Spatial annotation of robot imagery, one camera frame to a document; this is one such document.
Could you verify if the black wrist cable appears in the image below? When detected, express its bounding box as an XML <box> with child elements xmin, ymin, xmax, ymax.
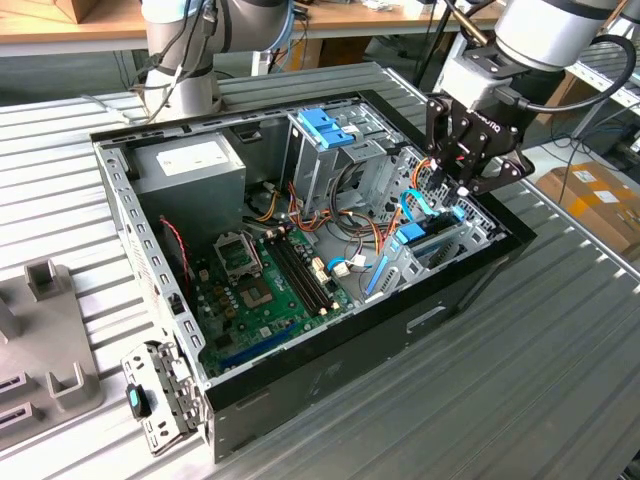
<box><xmin>517</xmin><ymin>33</ymin><xmax>627</xmax><ymax>114</ymax></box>

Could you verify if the yellow orange wire bundle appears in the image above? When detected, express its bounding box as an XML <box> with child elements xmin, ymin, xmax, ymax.
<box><xmin>248</xmin><ymin>185</ymin><xmax>280</xmax><ymax>222</ymax></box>

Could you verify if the metal disk bay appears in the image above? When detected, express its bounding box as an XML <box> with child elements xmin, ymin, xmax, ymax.
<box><xmin>359</xmin><ymin>204</ymin><xmax>506</xmax><ymax>304</ymax></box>

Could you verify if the blue plastic drive bracket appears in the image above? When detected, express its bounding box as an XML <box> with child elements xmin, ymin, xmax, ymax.
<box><xmin>296</xmin><ymin>108</ymin><xmax>359</xmax><ymax>150</ymax></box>

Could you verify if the brown cardboard box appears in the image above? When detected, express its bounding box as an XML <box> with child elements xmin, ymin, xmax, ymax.
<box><xmin>535</xmin><ymin>160</ymin><xmax>640</xmax><ymax>261</ymax></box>

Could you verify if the white connector with wires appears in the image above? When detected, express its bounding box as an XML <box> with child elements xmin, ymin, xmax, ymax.
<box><xmin>327</xmin><ymin>254</ymin><xmax>376</xmax><ymax>279</ymax></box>

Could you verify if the open black PC case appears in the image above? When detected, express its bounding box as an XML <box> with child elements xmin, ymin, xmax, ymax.
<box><xmin>89</xmin><ymin>88</ymin><xmax>539</xmax><ymax>464</ymax></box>

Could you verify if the grey power supply unit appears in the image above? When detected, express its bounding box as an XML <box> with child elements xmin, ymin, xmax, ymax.
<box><xmin>127</xmin><ymin>130</ymin><xmax>249</xmax><ymax>241</ymax></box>

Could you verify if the red black twisted wire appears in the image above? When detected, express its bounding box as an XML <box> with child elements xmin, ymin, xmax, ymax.
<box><xmin>158</xmin><ymin>214</ymin><xmax>195</xmax><ymax>296</ymax></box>

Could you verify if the light blue data wire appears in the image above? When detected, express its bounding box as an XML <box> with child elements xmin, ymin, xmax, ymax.
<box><xmin>401</xmin><ymin>188</ymin><xmax>444</xmax><ymax>222</ymax></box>

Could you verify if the black RAM slot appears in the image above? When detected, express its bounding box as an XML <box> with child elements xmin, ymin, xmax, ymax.
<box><xmin>277</xmin><ymin>233</ymin><xmax>336</xmax><ymax>307</ymax></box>
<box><xmin>264</xmin><ymin>237</ymin><xmax>324</xmax><ymax>315</ymax></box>

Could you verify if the green motherboard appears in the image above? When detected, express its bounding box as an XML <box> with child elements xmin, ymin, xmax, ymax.
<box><xmin>187</xmin><ymin>224</ymin><xmax>359</xmax><ymax>379</ymax></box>

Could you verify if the metal slat side table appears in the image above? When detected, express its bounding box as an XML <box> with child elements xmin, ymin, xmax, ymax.
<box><xmin>564</xmin><ymin>39</ymin><xmax>640</xmax><ymax>146</ymax></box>

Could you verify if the grey wrist camera housing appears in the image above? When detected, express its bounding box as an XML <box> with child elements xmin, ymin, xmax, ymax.
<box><xmin>439</xmin><ymin>44</ymin><xmax>524</xmax><ymax>110</ymax></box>

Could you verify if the orange power wire black connector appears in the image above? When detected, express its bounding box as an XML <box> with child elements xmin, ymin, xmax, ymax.
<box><xmin>372</xmin><ymin>156</ymin><xmax>447</xmax><ymax>256</ymax></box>

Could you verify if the metal socket cover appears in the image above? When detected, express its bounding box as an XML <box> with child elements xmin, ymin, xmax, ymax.
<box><xmin>213</xmin><ymin>230</ymin><xmax>264</xmax><ymax>279</ymax></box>

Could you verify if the metal drive cage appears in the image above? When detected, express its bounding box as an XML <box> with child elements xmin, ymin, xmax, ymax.
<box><xmin>279</xmin><ymin>97</ymin><xmax>401</xmax><ymax>216</ymax></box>

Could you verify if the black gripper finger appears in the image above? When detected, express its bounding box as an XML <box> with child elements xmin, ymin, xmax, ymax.
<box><xmin>455</xmin><ymin>144</ymin><xmax>535</xmax><ymax>199</ymax></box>
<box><xmin>423</xmin><ymin>93</ymin><xmax>459</xmax><ymax>191</ymax></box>

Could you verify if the hard disk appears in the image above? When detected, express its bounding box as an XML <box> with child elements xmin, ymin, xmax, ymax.
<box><xmin>366</xmin><ymin>206</ymin><xmax>467</xmax><ymax>299</ymax></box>

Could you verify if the orange black wire bundle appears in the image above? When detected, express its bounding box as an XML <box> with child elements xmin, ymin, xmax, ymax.
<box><xmin>287</xmin><ymin>179</ymin><xmax>396</xmax><ymax>251</ymax></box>

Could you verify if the grey parts rack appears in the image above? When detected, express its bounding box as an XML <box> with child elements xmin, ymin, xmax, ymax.
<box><xmin>0</xmin><ymin>257</ymin><xmax>106</xmax><ymax>451</ymax></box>

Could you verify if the metal card retention bracket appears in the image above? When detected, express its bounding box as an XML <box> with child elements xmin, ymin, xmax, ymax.
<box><xmin>121</xmin><ymin>339</ymin><xmax>209</xmax><ymax>457</ymax></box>

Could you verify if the wooden desk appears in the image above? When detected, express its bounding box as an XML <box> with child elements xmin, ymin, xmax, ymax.
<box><xmin>0</xmin><ymin>0</ymin><xmax>501</xmax><ymax>56</ymax></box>

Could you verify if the blue expansion slot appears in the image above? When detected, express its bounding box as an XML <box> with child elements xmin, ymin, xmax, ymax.
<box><xmin>219</xmin><ymin>327</ymin><xmax>294</xmax><ymax>369</ymax></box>

